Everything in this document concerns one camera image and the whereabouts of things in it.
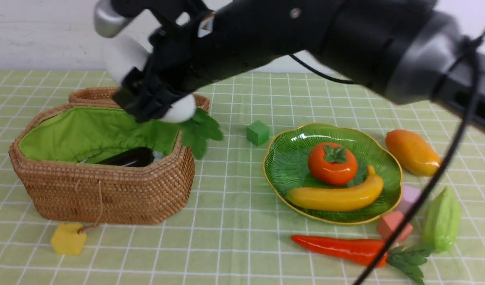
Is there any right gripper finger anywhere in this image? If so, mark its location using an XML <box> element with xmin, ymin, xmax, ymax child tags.
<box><xmin>137</xmin><ymin>80</ymin><xmax>191</xmax><ymax>123</ymax></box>
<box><xmin>112</xmin><ymin>67</ymin><xmax>147</xmax><ymax>119</ymax></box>

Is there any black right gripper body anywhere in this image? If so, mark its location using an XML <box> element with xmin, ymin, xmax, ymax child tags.
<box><xmin>112</xmin><ymin>0</ymin><xmax>235</xmax><ymax>93</ymax></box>

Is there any white radish with leaves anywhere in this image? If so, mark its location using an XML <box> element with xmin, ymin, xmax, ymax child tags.
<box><xmin>104</xmin><ymin>35</ymin><xmax>224</xmax><ymax>159</ymax></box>

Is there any dark purple eggplant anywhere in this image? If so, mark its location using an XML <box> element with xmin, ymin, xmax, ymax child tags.
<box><xmin>96</xmin><ymin>146</ymin><xmax>155</xmax><ymax>167</ymax></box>

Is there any orange persimmon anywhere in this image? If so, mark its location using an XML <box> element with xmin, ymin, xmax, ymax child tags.
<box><xmin>307</xmin><ymin>142</ymin><xmax>359</xmax><ymax>186</ymax></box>

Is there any yellow banana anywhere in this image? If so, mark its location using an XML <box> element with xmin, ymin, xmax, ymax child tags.
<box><xmin>285</xmin><ymin>165</ymin><xmax>384</xmax><ymax>212</ymax></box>

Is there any orange yellow mango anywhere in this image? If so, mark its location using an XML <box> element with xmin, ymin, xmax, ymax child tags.
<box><xmin>384</xmin><ymin>129</ymin><xmax>442</xmax><ymax>177</ymax></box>

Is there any red orange carrot with leaves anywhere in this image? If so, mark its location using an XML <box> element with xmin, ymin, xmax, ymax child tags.
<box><xmin>291</xmin><ymin>235</ymin><xmax>434</xmax><ymax>285</ymax></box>

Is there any light green bitter gourd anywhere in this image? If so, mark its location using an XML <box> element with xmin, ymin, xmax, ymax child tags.
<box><xmin>421</xmin><ymin>186</ymin><xmax>460</xmax><ymax>254</ymax></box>

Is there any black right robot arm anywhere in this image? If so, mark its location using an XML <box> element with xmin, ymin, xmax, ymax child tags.
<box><xmin>105</xmin><ymin>0</ymin><xmax>485</xmax><ymax>132</ymax></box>

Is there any woven wicker basket lid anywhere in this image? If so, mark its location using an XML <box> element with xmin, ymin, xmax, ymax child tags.
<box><xmin>68</xmin><ymin>87</ymin><xmax>210</xmax><ymax>123</ymax></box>

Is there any woven wicker basket green lining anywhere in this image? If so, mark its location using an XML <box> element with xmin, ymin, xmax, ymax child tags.
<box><xmin>9</xmin><ymin>103</ymin><xmax>195</xmax><ymax>225</ymax></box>

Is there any green foam cube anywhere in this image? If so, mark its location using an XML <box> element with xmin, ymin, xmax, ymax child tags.
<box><xmin>246</xmin><ymin>120</ymin><xmax>270</xmax><ymax>146</ymax></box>

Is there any green glass leaf plate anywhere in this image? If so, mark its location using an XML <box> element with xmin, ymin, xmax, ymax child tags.
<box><xmin>263</xmin><ymin>123</ymin><xmax>403</xmax><ymax>225</ymax></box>

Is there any yellow foam block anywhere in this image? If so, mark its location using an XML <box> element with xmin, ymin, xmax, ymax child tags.
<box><xmin>50</xmin><ymin>222</ymin><xmax>87</xmax><ymax>256</ymax></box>

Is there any green checkered tablecloth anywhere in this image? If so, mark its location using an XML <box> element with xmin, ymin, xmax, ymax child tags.
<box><xmin>0</xmin><ymin>70</ymin><xmax>485</xmax><ymax>285</ymax></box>

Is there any salmon pink foam cube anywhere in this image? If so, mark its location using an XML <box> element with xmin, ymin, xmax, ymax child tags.
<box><xmin>377</xmin><ymin>211</ymin><xmax>413</xmax><ymax>242</ymax></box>

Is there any pink lilac foam cube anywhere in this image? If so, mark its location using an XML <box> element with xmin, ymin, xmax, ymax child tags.
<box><xmin>395</xmin><ymin>185</ymin><xmax>421</xmax><ymax>214</ymax></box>

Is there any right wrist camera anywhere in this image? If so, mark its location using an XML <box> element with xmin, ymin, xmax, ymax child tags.
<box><xmin>93</xmin><ymin>0</ymin><xmax>134</xmax><ymax>38</ymax></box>

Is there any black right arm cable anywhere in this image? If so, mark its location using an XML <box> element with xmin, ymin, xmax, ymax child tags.
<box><xmin>286</xmin><ymin>14</ymin><xmax>485</xmax><ymax>285</ymax></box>

